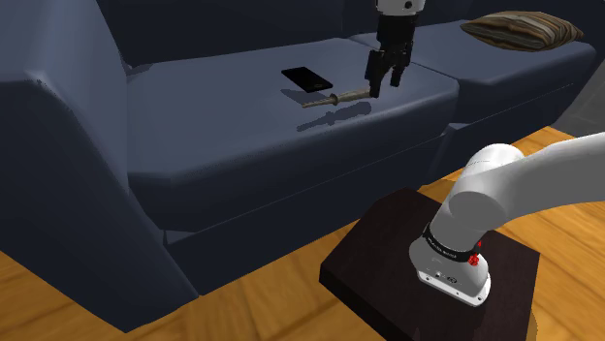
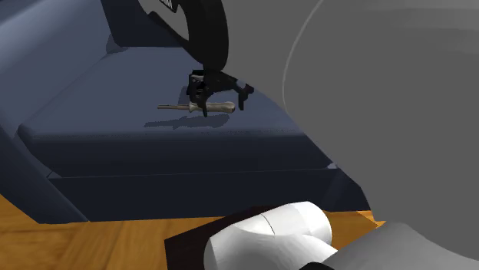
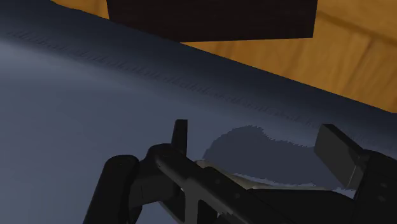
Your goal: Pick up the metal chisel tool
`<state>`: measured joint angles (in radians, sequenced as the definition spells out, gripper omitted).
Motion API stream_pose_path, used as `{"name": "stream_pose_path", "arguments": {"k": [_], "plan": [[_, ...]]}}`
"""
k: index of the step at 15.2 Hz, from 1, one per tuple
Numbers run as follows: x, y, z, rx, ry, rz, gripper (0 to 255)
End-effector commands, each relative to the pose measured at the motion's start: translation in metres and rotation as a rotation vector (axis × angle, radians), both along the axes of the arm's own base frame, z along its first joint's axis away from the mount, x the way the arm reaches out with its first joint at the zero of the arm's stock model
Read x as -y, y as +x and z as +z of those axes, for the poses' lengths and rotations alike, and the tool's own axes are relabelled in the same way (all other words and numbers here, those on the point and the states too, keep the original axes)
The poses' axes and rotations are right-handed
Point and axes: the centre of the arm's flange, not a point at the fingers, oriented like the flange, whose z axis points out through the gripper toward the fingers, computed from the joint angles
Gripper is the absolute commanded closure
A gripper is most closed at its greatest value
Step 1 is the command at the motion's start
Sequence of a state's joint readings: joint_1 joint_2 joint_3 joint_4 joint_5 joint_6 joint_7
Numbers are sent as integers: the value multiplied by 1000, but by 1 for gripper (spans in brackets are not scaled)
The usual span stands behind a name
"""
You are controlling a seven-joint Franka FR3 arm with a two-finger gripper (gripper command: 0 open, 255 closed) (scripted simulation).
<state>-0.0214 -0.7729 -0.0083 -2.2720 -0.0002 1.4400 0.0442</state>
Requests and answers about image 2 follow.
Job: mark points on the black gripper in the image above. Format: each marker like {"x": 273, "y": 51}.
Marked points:
{"x": 214, "y": 80}

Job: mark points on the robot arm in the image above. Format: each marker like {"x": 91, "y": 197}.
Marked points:
{"x": 374, "y": 112}

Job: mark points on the dark blue sofa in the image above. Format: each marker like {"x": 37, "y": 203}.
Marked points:
{"x": 112, "y": 89}

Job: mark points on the dark robot stand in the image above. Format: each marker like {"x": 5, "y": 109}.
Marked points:
{"x": 187, "y": 246}

